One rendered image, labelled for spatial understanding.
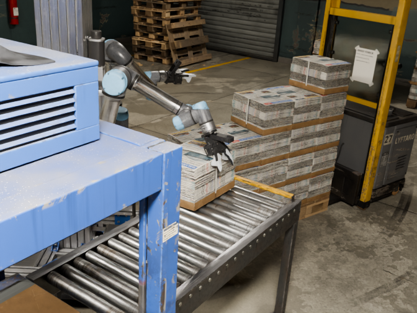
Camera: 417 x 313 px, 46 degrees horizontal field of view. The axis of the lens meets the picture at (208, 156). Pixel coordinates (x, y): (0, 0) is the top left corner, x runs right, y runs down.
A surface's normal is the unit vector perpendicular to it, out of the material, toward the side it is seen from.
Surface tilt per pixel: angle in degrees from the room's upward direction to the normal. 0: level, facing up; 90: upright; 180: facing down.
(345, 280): 0
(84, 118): 90
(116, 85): 83
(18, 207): 0
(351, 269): 0
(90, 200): 90
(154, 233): 90
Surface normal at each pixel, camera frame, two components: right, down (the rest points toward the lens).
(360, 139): -0.80, 0.18
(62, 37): 0.00, 0.38
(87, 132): 0.82, 0.26
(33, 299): 0.06, -0.92
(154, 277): -0.57, 0.28
